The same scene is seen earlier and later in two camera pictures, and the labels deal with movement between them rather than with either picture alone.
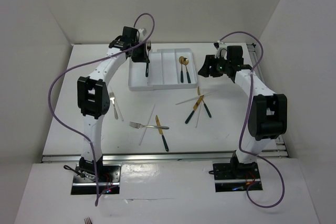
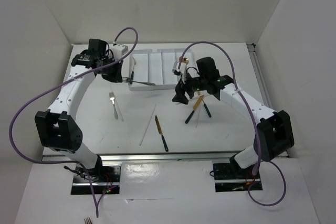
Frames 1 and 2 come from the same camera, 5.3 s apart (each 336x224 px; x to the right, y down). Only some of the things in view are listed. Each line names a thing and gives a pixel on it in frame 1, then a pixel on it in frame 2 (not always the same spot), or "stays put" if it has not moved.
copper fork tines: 87,221 stays put
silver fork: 139,126 → 127,80
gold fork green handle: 207,110 stays put
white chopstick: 147,123 stays put
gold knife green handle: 195,107 stays put
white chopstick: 199,114 stays put
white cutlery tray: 169,68 stays put
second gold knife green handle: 161,132 stays put
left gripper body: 138,54 → 111,74
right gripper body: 219,66 → 192,85
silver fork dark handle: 148,46 → 133,73
